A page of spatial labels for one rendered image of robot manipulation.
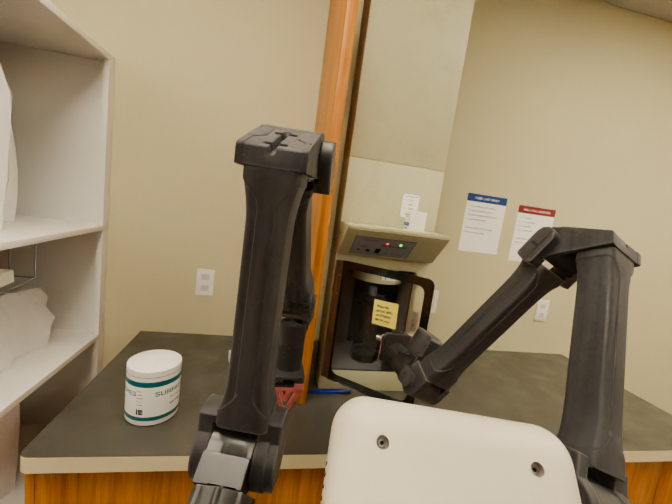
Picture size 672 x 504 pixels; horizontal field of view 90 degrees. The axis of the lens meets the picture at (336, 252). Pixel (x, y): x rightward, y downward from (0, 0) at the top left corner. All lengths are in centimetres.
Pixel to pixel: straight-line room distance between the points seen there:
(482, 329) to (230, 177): 113
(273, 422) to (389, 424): 18
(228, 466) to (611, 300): 54
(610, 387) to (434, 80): 94
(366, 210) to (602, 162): 142
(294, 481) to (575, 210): 175
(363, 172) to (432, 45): 43
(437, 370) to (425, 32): 96
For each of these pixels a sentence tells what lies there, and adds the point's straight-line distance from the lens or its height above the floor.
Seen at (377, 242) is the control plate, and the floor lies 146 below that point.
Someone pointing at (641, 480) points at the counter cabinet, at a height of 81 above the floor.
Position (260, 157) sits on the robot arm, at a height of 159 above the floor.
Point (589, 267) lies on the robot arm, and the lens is 65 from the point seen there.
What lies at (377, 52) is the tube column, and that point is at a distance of 117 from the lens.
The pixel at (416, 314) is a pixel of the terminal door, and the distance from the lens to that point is 100.
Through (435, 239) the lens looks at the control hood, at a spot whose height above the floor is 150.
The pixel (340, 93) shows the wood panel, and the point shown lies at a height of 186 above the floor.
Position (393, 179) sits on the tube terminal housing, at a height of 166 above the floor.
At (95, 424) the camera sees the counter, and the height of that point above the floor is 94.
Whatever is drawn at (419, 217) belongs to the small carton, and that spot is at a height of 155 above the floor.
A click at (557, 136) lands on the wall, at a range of 202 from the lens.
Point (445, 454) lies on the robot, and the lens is 33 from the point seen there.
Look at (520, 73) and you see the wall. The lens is 194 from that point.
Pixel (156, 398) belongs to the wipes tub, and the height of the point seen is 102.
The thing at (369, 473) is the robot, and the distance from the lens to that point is 32.
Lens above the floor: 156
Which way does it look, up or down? 8 degrees down
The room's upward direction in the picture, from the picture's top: 8 degrees clockwise
